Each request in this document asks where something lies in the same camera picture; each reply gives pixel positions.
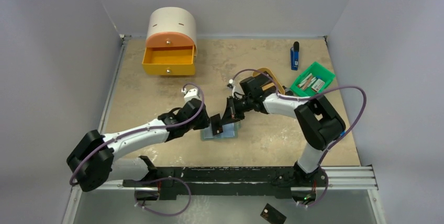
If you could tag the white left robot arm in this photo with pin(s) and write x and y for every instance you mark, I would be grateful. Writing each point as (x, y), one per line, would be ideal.
(91, 160)

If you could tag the black card dropped off table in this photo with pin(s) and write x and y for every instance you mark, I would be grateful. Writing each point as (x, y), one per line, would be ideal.
(272, 215)

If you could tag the blue lighter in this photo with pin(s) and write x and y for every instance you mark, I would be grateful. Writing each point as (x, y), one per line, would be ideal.
(294, 54)

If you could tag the green card holder wallet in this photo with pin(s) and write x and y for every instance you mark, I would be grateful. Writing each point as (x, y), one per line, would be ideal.
(230, 131)

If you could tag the tan oval tray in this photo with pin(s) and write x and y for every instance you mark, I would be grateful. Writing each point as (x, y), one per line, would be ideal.
(274, 76)

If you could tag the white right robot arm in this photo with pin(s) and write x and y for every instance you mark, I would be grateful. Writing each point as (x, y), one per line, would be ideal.
(318, 120)

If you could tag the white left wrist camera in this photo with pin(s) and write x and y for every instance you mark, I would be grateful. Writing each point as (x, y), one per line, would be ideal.
(190, 94)

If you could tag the small box in bin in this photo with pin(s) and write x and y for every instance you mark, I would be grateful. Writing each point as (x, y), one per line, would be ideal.
(317, 85)

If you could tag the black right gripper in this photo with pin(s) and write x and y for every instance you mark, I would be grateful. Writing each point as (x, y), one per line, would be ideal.
(233, 108)

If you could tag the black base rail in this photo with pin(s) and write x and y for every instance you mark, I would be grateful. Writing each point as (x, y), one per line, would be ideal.
(281, 182)

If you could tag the green plastic bin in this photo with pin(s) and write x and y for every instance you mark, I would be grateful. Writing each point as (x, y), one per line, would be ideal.
(301, 86)

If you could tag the yellow open drawer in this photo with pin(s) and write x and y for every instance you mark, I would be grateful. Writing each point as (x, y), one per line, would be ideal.
(170, 61)

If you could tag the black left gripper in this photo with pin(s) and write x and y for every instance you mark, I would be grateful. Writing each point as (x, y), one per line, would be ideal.
(204, 123)

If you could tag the white and orange drawer cabinet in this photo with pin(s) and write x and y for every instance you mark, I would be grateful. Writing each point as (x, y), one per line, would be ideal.
(171, 30)

